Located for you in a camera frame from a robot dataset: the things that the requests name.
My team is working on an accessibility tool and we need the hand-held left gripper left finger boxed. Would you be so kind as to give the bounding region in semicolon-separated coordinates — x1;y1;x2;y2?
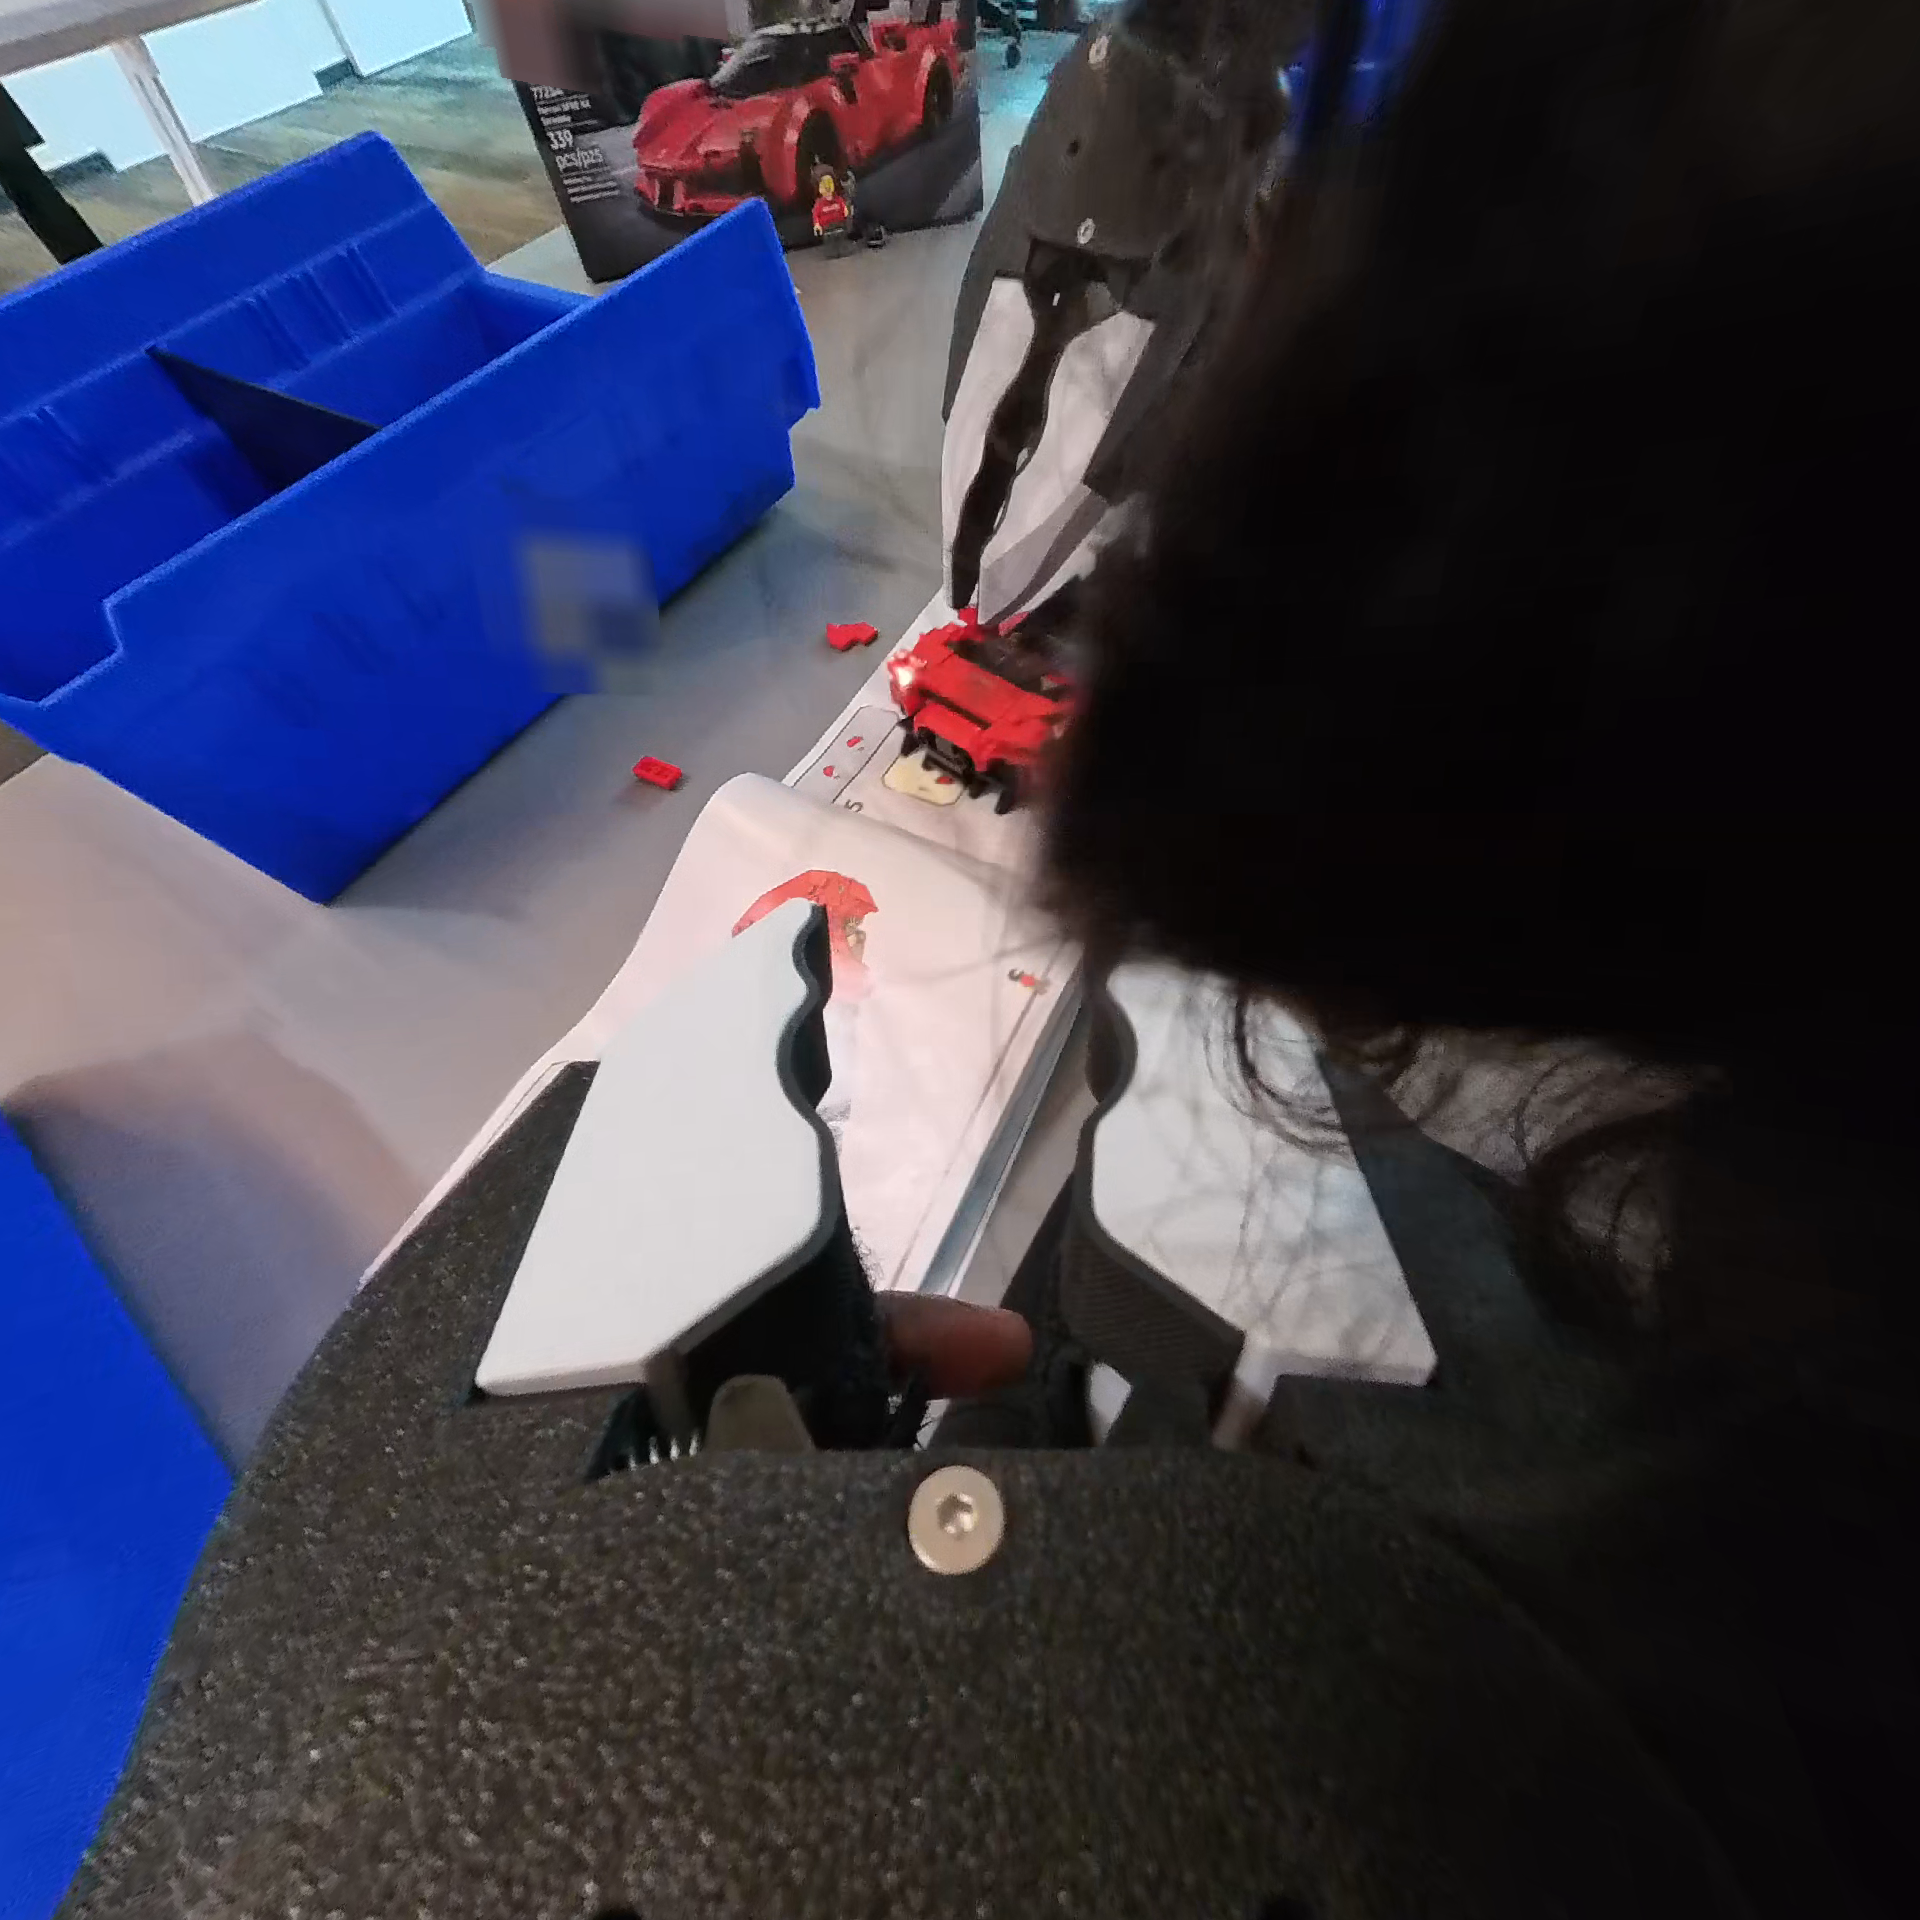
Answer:
472;900;902;1453

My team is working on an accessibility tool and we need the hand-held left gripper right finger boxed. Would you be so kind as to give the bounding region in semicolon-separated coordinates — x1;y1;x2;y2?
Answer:
1050;960;1440;1453

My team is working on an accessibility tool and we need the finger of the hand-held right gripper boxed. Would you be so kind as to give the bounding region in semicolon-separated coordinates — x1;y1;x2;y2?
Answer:
971;310;1152;623
941;281;1055;607

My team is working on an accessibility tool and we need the red lego car body section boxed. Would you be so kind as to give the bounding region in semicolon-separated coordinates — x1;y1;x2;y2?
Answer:
887;607;1085;815

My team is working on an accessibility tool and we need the blue plastic bin with divider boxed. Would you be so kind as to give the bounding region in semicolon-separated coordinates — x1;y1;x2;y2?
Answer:
0;132;824;905

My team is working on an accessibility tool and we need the red car lego box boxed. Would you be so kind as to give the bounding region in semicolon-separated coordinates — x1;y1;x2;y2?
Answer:
515;0;988;287

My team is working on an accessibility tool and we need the person's left hand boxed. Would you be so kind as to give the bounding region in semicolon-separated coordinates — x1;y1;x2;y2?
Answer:
877;1293;1037;1401

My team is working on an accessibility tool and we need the white instruction booklet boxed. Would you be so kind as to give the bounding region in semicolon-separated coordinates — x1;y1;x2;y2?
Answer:
363;591;1087;1310

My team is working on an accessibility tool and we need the person's dark hair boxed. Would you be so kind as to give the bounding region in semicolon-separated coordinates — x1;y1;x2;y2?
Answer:
1035;0;1920;1920

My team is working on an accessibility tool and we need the black bin divider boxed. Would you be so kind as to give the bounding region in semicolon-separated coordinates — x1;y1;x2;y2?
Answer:
146;348;379;488

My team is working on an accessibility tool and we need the white board stand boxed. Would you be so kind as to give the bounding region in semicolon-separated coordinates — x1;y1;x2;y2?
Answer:
0;0;362;207

